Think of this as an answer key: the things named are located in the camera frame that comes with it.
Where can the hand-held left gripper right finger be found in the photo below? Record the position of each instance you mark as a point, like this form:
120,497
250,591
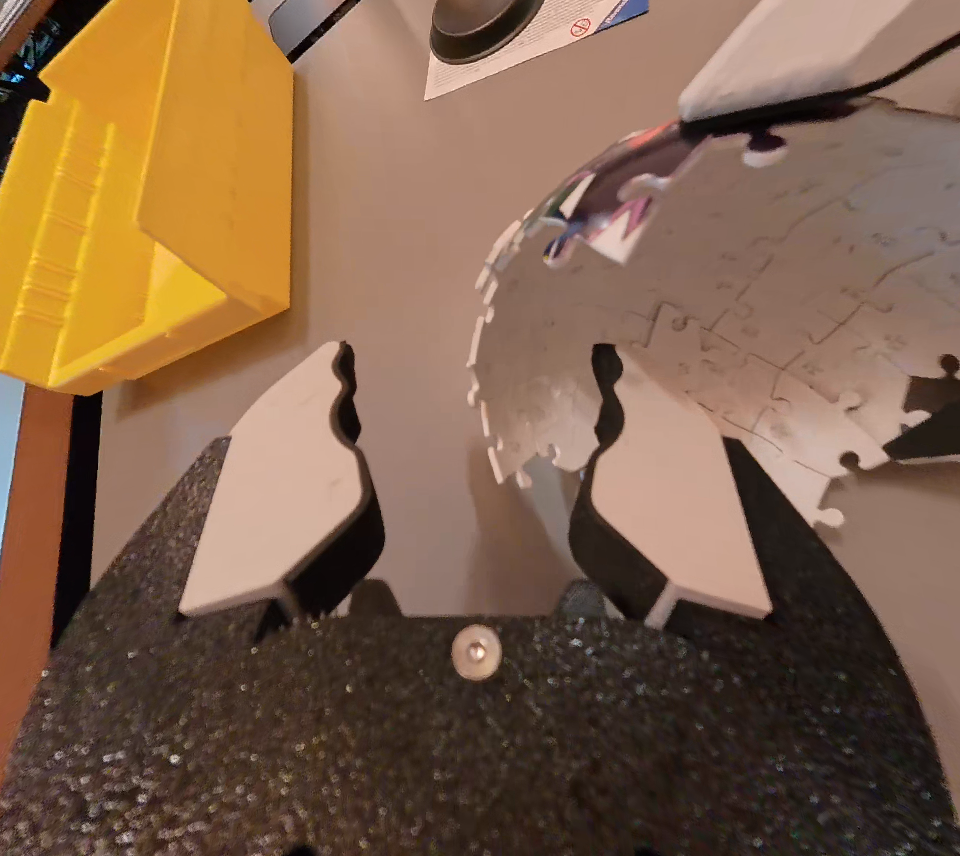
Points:
675,511

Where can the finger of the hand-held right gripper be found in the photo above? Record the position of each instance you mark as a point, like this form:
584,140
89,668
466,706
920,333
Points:
825,24

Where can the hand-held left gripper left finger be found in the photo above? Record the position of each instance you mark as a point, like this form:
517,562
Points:
285,496

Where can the colourful cartoon puzzle ball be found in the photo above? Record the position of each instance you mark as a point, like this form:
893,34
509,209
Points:
750,256

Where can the black round ball stand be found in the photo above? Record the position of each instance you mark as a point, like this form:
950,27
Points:
487,9

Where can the yellow plastic bin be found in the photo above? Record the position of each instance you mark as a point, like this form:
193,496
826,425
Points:
187,159

